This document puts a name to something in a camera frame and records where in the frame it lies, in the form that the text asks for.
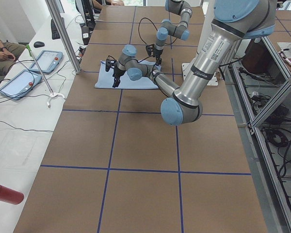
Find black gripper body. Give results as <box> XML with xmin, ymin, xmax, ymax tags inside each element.
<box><xmin>113</xmin><ymin>65</ymin><xmax>125</xmax><ymax>79</ymax></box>
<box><xmin>153</xmin><ymin>46</ymin><xmax>163</xmax><ymax>58</ymax></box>

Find light blue t-shirt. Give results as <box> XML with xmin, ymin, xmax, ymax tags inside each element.
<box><xmin>95</xmin><ymin>60</ymin><xmax>162</xmax><ymax>90</ymax></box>

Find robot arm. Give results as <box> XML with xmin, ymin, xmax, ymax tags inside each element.
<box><xmin>106</xmin><ymin>0</ymin><xmax>277</xmax><ymax>125</ymax></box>
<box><xmin>152</xmin><ymin>0</ymin><xmax>193</xmax><ymax>65</ymax></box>

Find black power adapter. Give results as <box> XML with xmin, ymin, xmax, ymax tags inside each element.
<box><xmin>81</xmin><ymin>26</ymin><xmax>91</xmax><ymax>45</ymax></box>

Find far teach pendant tablet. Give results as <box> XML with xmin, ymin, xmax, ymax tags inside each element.
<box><xmin>36</xmin><ymin>50</ymin><xmax>63</xmax><ymax>74</ymax></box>

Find teach pendant tablet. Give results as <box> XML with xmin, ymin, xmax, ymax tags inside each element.
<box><xmin>0</xmin><ymin>70</ymin><xmax>42</xmax><ymax>100</ymax></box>
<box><xmin>36</xmin><ymin>50</ymin><xmax>63</xmax><ymax>74</ymax></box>

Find black keyboard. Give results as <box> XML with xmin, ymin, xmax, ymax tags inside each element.
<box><xmin>50</xmin><ymin>19</ymin><xmax>60</xmax><ymax>40</ymax></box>

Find black computer mouse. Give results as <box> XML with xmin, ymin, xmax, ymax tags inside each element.
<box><xmin>33</xmin><ymin>41</ymin><xmax>45</xmax><ymax>48</ymax></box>

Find metal rod with green tip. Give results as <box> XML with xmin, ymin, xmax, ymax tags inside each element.
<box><xmin>26</xmin><ymin>44</ymin><xmax>54</xmax><ymax>97</ymax></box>

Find near teach pendant tablet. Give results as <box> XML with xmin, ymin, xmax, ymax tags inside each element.
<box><xmin>0</xmin><ymin>70</ymin><xmax>42</xmax><ymax>100</ymax></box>

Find seated person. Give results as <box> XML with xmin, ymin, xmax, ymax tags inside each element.
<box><xmin>0</xmin><ymin>40</ymin><xmax>26</xmax><ymax>76</ymax></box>

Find red cylinder bottle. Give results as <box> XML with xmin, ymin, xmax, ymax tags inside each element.
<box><xmin>0</xmin><ymin>185</ymin><xmax>24</xmax><ymax>205</ymax></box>

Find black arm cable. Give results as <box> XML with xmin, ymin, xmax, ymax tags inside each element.
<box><xmin>138</xmin><ymin>17</ymin><xmax>180</xmax><ymax>47</ymax></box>
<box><xmin>137</xmin><ymin>55</ymin><xmax>158</xmax><ymax>64</ymax></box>

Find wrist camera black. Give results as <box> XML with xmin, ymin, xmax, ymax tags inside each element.
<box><xmin>145</xmin><ymin>44</ymin><xmax>155</xmax><ymax>56</ymax></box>
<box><xmin>105</xmin><ymin>55</ymin><xmax>117</xmax><ymax>72</ymax></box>

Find aluminium frame post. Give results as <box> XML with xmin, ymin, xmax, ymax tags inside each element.
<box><xmin>45</xmin><ymin>0</ymin><xmax>81</xmax><ymax>74</ymax></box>

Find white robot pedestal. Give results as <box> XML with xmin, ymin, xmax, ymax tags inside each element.
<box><xmin>182</xmin><ymin>0</ymin><xmax>218</xmax><ymax>85</ymax></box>

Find aluminium frame rack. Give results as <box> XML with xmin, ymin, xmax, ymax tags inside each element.
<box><xmin>220</xmin><ymin>34</ymin><xmax>291</xmax><ymax>233</ymax></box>

